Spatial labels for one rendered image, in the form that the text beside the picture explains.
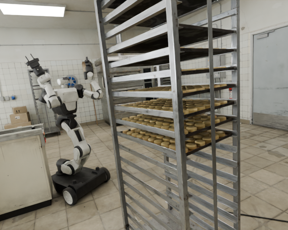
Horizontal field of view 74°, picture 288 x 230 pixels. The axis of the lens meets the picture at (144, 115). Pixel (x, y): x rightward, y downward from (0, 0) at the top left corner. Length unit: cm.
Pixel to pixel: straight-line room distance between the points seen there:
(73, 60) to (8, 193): 471
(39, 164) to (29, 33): 477
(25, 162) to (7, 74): 439
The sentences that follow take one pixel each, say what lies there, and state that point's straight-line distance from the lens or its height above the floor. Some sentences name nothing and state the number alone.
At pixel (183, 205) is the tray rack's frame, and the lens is 95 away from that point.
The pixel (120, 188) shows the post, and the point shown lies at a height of 56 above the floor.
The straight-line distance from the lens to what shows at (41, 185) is 249.
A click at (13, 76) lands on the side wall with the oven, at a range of 649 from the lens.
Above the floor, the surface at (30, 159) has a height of 59.
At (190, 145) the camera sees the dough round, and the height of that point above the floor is 97.
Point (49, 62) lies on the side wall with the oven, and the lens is 645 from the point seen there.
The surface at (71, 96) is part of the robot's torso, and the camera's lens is 237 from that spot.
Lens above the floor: 131
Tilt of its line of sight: 11 degrees down
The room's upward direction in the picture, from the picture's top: 6 degrees counter-clockwise
